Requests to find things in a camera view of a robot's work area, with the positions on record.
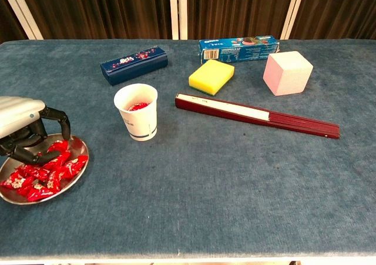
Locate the white frame post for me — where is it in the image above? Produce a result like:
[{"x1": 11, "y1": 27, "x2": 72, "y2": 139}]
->
[
  {"x1": 178, "y1": 0, "x2": 189, "y2": 40},
  {"x1": 0, "y1": 0, "x2": 44, "y2": 40},
  {"x1": 280, "y1": 0, "x2": 308, "y2": 40},
  {"x1": 169, "y1": 0, "x2": 180, "y2": 40}
]

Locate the dark red folded fan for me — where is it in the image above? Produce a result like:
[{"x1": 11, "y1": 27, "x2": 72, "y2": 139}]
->
[{"x1": 174, "y1": 93, "x2": 341, "y2": 140}]

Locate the red candy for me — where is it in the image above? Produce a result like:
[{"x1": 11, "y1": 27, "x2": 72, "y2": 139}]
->
[
  {"x1": 26, "y1": 187, "x2": 59, "y2": 202},
  {"x1": 45, "y1": 169, "x2": 67, "y2": 193},
  {"x1": 23, "y1": 164, "x2": 51, "y2": 181},
  {"x1": 46, "y1": 140, "x2": 72, "y2": 155},
  {"x1": 127, "y1": 102, "x2": 150, "y2": 112},
  {"x1": 0, "y1": 172, "x2": 35, "y2": 191},
  {"x1": 63, "y1": 155, "x2": 89, "y2": 180},
  {"x1": 43, "y1": 152, "x2": 72, "y2": 170}
]

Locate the pink foam cube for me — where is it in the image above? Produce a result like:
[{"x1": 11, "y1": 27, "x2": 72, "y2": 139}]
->
[{"x1": 262, "y1": 51, "x2": 314, "y2": 97}]

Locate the white paper cup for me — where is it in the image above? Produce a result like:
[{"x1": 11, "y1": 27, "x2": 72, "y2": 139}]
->
[{"x1": 113, "y1": 83, "x2": 159, "y2": 142}]

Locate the dark blue rectangular box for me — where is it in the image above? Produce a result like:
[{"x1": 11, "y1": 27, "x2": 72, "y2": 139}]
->
[{"x1": 99, "y1": 45, "x2": 169, "y2": 86}]

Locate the blue Oreo cookie box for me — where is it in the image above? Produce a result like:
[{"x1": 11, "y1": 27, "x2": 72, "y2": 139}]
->
[{"x1": 199, "y1": 35, "x2": 280, "y2": 65}]

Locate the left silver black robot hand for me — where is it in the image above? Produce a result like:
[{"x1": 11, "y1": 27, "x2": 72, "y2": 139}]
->
[{"x1": 0, "y1": 96, "x2": 72, "y2": 165}]

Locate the dark brown curtain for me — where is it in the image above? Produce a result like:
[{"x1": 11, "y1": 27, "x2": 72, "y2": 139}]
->
[
  {"x1": 289, "y1": 0, "x2": 376, "y2": 40},
  {"x1": 0, "y1": 0, "x2": 30, "y2": 44},
  {"x1": 16, "y1": 0, "x2": 173, "y2": 40},
  {"x1": 187, "y1": 0, "x2": 298, "y2": 40}
]

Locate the blue felt table cover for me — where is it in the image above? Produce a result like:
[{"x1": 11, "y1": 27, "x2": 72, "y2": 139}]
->
[{"x1": 0, "y1": 38, "x2": 376, "y2": 260}]

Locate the yellow sponge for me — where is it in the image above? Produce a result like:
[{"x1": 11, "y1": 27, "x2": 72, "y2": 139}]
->
[{"x1": 188, "y1": 59, "x2": 236, "y2": 96}]

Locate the round silver metal plate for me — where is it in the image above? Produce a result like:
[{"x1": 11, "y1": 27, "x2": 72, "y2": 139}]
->
[{"x1": 0, "y1": 133, "x2": 89, "y2": 206}]

